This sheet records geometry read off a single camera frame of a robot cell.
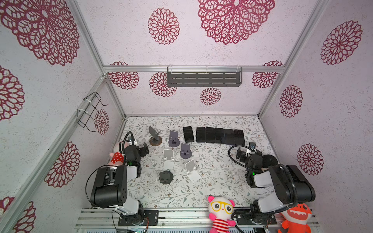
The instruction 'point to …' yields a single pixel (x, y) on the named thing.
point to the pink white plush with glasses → (221, 209)
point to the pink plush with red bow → (117, 157)
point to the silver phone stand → (169, 159)
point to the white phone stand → (193, 174)
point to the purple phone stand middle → (185, 152)
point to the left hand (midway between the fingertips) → (137, 147)
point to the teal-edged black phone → (219, 134)
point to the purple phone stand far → (174, 141)
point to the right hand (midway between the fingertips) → (249, 146)
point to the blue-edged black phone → (229, 137)
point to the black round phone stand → (165, 177)
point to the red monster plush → (296, 219)
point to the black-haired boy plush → (268, 160)
